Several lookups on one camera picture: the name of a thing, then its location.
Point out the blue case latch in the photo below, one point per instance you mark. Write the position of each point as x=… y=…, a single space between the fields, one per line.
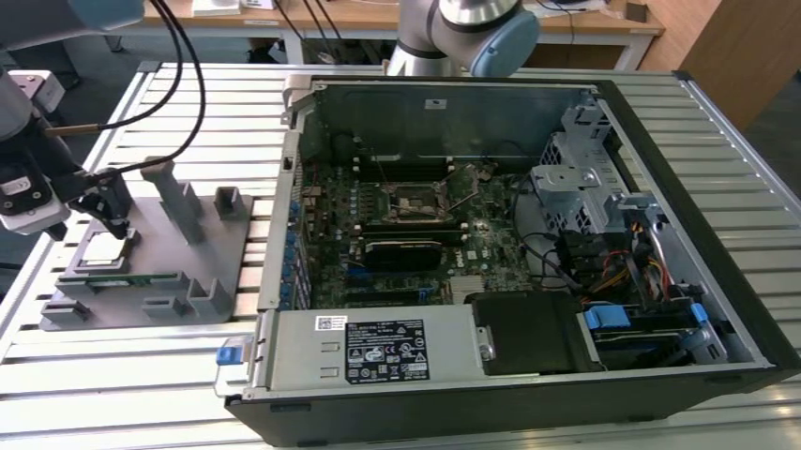
x=229 y=355

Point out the black PC case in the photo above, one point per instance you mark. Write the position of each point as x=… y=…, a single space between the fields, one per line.
x=439 y=412

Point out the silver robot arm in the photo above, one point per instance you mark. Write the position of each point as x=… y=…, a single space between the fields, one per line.
x=464 y=19

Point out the blue disk carrier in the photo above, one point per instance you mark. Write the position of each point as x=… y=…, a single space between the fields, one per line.
x=604 y=319

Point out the black plastic shroud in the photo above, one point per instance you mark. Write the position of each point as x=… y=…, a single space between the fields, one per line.
x=532 y=328

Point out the black RAM slot bank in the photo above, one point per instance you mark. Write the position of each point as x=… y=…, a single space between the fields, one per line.
x=407 y=167
x=413 y=232

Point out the silver drive cage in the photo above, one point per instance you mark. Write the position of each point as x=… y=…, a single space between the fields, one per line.
x=564 y=180

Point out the black graphics card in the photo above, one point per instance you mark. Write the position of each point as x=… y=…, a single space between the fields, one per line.
x=401 y=257

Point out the pale grey wrist camera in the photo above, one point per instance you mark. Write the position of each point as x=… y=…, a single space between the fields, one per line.
x=38 y=91

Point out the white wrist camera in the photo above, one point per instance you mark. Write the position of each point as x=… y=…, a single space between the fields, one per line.
x=29 y=215

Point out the black expansion slot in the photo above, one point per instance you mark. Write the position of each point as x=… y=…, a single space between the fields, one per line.
x=383 y=296

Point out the wooden desk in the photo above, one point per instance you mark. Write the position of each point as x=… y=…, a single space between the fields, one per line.
x=216 y=22

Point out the silver heat sink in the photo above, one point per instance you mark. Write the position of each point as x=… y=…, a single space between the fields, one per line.
x=468 y=287

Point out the silver CPU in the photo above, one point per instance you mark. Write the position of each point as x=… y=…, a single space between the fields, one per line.
x=104 y=250

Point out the small brown box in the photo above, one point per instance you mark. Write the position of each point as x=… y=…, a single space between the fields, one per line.
x=638 y=11

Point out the small white box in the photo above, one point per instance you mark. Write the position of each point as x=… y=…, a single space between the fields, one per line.
x=258 y=4

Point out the thin metal locking lever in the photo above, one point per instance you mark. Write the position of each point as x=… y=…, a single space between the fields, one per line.
x=381 y=169

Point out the grey parts rack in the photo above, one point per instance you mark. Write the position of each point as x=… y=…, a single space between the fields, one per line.
x=157 y=220

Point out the green RAM stick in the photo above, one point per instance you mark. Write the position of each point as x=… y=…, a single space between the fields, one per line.
x=141 y=280

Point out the green motherboard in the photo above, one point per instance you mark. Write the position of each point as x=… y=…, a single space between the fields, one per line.
x=495 y=253

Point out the wooden cabinet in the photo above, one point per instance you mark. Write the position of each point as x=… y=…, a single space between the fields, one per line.
x=739 y=56

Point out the silver power supply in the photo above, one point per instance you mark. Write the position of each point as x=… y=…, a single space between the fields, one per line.
x=301 y=351

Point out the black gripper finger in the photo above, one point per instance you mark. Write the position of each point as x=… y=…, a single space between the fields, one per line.
x=85 y=208
x=113 y=192

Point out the CPU socket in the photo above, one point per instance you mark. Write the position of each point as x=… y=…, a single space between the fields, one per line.
x=413 y=206

